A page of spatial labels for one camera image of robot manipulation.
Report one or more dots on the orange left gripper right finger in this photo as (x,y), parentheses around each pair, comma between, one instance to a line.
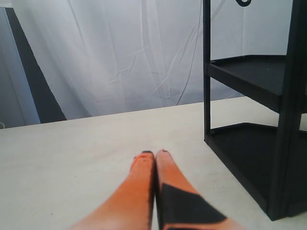
(179,205)

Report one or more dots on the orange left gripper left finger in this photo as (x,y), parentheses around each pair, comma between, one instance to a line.
(130,207)

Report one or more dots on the black two-tier metal rack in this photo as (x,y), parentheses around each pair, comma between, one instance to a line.
(270,162)

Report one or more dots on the black hook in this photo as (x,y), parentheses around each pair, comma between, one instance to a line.
(243,3)

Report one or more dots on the dark vertical panel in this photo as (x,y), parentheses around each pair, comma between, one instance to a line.
(46,105)

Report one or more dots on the white backdrop cloth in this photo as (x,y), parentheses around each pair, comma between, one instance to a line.
(102,57)

